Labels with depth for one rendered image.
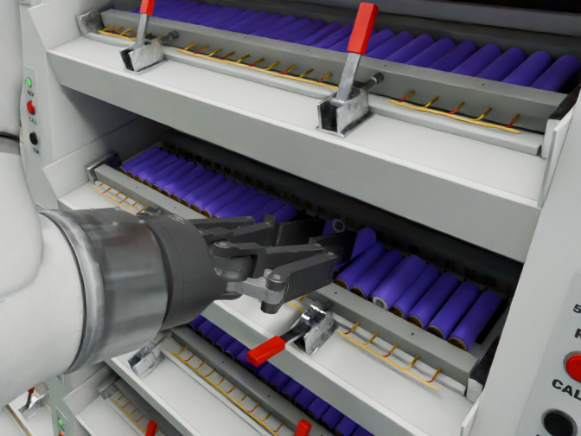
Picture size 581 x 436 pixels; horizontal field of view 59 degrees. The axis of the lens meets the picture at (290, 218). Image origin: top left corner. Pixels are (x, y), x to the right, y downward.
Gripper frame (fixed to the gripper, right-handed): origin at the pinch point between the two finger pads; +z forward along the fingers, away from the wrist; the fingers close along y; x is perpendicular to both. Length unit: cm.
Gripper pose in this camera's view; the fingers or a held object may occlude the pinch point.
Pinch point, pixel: (315, 242)
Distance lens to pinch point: 48.7
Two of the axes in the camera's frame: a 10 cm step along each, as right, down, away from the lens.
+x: -2.2, 9.4, 2.5
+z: 6.1, -0.7, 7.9
